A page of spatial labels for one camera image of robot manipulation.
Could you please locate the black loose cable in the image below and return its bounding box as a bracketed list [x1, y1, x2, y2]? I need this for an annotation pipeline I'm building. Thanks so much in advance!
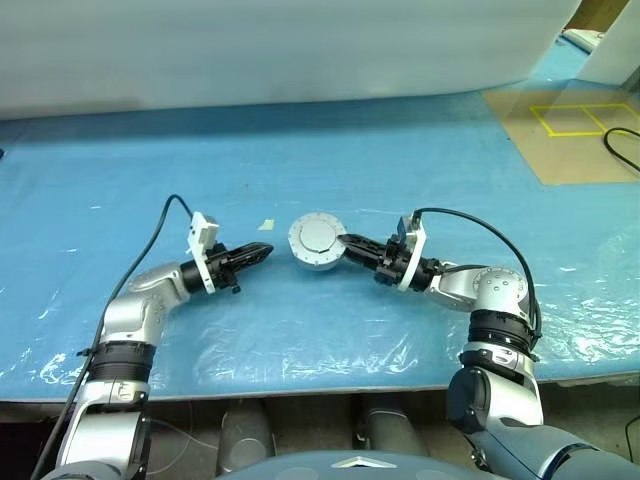
[601, 127, 640, 177]

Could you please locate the grey robot torso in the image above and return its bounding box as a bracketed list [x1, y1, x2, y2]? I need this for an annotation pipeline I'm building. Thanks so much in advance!
[214, 448, 436, 480]

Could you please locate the grey round motor lid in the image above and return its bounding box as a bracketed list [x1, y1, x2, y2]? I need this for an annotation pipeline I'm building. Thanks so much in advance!
[297, 215, 342, 257]

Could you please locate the white upright board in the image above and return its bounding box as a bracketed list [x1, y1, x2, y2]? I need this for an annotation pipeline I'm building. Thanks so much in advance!
[574, 0, 640, 87]

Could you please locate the dark grey rounded shape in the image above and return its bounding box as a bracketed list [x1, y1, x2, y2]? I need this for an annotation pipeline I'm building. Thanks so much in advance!
[353, 393, 432, 457]

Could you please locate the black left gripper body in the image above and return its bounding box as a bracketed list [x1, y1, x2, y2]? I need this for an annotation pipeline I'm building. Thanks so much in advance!
[206, 242, 243, 297]

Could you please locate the white backdrop sheet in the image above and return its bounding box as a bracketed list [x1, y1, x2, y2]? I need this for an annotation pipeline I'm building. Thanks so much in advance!
[0, 0, 584, 122]

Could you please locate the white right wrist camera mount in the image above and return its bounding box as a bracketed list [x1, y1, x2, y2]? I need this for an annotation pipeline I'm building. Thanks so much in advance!
[396, 211, 429, 293]

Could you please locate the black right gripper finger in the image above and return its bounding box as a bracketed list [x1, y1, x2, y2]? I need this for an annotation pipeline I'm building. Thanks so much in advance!
[341, 245, 384, 272]
[335, 233, 387, 257]

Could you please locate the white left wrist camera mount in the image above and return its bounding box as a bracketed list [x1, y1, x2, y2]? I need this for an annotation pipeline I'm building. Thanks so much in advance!
[187, 211, 221, 295]

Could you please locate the grey round motor housing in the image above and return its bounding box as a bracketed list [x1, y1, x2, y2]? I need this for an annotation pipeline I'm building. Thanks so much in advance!
[288, 211, 347, 272]

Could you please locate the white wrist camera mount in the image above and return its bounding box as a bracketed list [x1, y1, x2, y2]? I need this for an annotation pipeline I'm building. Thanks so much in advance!
[396, 211, 429, 293]
[187, 211, 221, 295]

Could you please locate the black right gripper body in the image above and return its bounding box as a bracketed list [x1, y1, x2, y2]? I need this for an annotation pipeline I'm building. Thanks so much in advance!
[372, 236, 414, 292]

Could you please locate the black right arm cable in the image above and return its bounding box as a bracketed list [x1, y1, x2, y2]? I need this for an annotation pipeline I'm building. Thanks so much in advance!
[412, 206, 545, 352]

